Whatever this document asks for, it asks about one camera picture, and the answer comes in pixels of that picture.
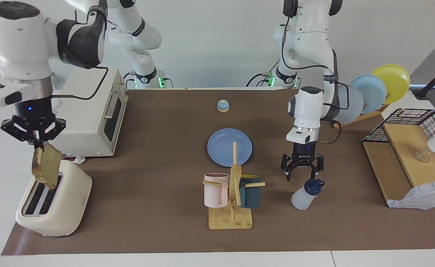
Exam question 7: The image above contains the black wire basket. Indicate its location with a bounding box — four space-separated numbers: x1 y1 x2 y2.
362 108 435 177

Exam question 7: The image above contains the translucent squeeze bottle blue cap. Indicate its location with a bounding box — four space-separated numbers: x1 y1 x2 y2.
291 179 325 211

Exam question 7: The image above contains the white toaster oven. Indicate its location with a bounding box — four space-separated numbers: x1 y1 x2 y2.
49 69 129 157

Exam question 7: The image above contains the light blue plate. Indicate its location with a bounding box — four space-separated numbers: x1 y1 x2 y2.
350 74 387 114

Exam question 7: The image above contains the wooden mug tree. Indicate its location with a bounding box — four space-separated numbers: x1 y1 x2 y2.
202 142 266 230

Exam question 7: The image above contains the brown table mat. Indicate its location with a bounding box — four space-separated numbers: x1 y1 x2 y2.
1 89 435 256

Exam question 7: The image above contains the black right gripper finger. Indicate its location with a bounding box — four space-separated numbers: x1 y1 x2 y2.
39 118 66 151
1 116 40 149

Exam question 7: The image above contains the dark teal mug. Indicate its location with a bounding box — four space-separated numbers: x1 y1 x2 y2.
238 174 261 209

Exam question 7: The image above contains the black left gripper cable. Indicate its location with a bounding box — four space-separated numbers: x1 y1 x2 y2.
281 15 350 145

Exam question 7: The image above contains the toasted bread slice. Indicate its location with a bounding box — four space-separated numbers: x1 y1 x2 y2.
32 143 63 190

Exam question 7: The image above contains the pink ribbed mug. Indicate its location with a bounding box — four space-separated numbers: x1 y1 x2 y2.
204 173 230 208

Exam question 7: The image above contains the pale grey plate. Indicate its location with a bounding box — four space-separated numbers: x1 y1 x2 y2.
334 85 363 124

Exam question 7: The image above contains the small clear glass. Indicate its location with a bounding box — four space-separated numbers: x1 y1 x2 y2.
415 148 431 163

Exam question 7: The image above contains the periwinkle blue plate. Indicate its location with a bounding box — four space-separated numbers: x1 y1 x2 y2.
207 128 253 167

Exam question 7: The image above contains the cream two-slot toaster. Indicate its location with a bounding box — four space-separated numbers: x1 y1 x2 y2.
16 159 92 237

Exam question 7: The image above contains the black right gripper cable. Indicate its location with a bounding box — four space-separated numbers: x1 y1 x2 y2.
50 66 109 100

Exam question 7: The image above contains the wooden shelf box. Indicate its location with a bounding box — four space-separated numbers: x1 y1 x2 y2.
363 123 435 204

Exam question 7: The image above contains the wooden box with mesh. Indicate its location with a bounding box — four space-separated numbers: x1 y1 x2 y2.
387 181 435 211

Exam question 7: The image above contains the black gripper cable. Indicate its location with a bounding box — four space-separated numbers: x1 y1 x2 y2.
50 66 109 100
281 15 350 145

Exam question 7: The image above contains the yellow plate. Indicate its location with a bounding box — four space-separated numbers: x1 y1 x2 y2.
371 64 411 105

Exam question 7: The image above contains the wooden plate rack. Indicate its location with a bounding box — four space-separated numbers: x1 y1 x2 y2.
332 104 390 129

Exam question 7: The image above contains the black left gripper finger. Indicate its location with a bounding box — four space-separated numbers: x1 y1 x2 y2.
311 154 324 180
281 153 296 181

